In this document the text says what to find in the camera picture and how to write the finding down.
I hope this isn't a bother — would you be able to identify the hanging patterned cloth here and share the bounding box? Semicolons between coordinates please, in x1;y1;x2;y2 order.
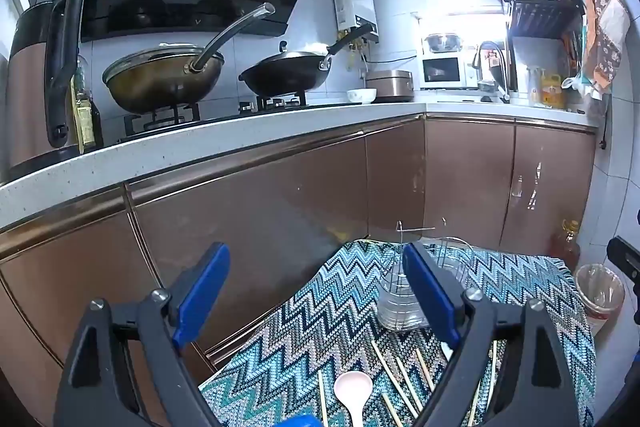
562;0;632;94

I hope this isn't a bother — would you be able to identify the brown and black thermal kettle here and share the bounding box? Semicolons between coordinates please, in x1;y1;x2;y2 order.
6;0;89;184

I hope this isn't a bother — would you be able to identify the steel pot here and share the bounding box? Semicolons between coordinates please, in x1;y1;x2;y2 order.
423;31;461;54

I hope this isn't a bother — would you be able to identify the person's right forearm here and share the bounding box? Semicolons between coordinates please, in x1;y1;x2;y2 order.
629;347;640;410

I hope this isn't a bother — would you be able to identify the black wok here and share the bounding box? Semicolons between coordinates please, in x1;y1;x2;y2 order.
238;22;376;98

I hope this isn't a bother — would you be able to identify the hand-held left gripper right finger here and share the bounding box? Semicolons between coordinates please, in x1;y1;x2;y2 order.
401;242;581;427

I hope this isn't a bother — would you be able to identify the wire utensil holder clear base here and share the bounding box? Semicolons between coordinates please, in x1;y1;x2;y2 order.
376;218;477;332

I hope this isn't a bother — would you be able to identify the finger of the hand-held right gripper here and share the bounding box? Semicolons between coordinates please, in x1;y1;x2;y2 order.
606;234;640;281

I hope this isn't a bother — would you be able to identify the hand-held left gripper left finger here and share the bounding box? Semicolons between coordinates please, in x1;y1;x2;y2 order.
52;242;232;427

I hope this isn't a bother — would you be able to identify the pale pink plastic spoon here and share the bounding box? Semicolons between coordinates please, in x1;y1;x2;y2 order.
333;370;374;427

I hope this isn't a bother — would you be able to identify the metal kitchen faucet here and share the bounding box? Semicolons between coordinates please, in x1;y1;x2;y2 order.
472;40;512;104

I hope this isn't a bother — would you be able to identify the lined trash bin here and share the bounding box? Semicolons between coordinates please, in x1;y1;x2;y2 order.
574;262;626;336

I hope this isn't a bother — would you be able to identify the clear spray bottle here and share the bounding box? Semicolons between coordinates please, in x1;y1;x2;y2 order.
527;65;544;106

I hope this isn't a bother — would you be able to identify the oil bottle yellow label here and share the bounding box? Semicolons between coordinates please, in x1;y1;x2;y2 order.
69;56;105;154

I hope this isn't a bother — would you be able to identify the zigzag patterned cloth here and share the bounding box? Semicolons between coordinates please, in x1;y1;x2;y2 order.
199;238;598;427

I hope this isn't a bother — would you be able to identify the blue plastic object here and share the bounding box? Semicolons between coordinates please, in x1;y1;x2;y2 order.
279;414;322;427

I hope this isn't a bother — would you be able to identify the white plastic bag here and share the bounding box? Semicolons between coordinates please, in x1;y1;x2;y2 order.
560;75;609;101

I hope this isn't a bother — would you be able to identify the brown kitchen base cabinet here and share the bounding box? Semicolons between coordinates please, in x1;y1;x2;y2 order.
0;112;599;427

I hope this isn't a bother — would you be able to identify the white microwave oven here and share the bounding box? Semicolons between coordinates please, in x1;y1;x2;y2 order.
418;51;480;90

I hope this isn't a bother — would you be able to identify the brown rice cooker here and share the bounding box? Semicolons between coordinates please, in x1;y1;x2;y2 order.
363;69;415;103

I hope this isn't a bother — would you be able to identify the black power cable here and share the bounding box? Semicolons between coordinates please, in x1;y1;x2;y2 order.
597;96;609;154

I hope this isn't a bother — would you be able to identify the black gas stove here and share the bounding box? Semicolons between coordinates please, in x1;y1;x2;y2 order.
117;89;362;144

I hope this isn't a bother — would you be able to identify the large cooking oil bottle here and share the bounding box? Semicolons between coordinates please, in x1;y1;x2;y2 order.
549;219;582;274

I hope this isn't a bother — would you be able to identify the yellow detergent bottle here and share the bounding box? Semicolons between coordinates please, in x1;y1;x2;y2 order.
538;71;567;109

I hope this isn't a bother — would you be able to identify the glass wok lid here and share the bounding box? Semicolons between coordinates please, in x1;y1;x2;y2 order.
102;44;227;86

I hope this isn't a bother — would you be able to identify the bamboo chopstick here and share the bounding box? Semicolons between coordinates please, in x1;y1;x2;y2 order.
381;391;404;427
317;369;329;427
370;340;420;419
395;356;424;409
467;340;497;427
415;348;436;391

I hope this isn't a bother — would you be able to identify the white water heater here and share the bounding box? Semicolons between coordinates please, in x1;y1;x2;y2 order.
330;0;379;44

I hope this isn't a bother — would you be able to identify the black metal dish rack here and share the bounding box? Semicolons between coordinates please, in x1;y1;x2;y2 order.
482;0;586;94

